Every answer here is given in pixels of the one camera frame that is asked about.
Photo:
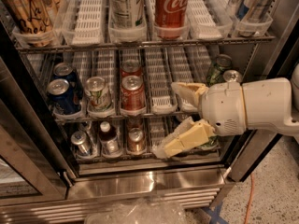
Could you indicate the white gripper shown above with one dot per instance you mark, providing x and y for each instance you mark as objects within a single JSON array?
[{"x": 221, "y": 106}]

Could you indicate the red coke can front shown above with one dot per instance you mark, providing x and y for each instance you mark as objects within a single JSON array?
[{"x": 132, "y": 93}]

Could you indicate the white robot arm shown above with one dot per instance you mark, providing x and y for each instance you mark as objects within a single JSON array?
[{"x": 268, "y": 106}]

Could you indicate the green can bottom shelf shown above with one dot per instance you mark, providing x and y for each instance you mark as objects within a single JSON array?
[{"x": 211, "y": 143}]

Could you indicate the green can front right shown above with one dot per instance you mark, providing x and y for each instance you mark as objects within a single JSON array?
[{"x": 232, "y": 76}]

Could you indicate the green can rear right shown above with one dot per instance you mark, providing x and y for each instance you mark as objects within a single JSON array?
[{"x": 215, "y": 73}]

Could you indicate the brown can bottom shelf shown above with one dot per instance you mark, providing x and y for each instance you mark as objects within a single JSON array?
[{"x": 136, "y": 141}]

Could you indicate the white green soda can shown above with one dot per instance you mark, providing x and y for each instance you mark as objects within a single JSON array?
[{"x": 98, "y": 94}]

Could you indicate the stainless steel fridge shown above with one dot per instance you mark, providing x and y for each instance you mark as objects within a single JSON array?
[{"x": 62, "y": 186}]

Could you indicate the tall red Coca-Cola can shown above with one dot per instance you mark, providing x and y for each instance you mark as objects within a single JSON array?
[{"x": 170, "y": 18}]

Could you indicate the silver slim can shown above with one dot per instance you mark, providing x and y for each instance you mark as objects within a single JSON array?
[{"x": 81, "y": 141}]

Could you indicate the white green labelled can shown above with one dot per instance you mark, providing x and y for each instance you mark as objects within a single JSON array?
[{"x": 127, "y": 14}]

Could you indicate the blue pepsi can front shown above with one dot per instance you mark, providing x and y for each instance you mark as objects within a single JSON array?
[{"x": 62, "y": 94}]

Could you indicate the blue pepsi can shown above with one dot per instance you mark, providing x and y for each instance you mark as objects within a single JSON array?
[
  {"x": 62, "y": 94},
  {"x": 68, "y": 72}
]

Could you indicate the blue pepsi can rear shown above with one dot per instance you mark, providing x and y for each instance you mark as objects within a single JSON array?
[{"x": 68, "y": 72}]

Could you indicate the gold La Croix can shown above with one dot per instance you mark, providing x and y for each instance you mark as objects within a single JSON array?
[{"x": 32, "y": 18}]

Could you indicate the dark bottle white cap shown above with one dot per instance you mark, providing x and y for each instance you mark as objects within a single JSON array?
[{"x": 108, "y": 138}]

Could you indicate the blue tape cross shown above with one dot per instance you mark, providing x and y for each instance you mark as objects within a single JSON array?
[{"x": 215, "y": 215}]

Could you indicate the clear plastic bag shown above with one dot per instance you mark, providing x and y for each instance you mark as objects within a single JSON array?
[{"x": 142, "y": 211}]

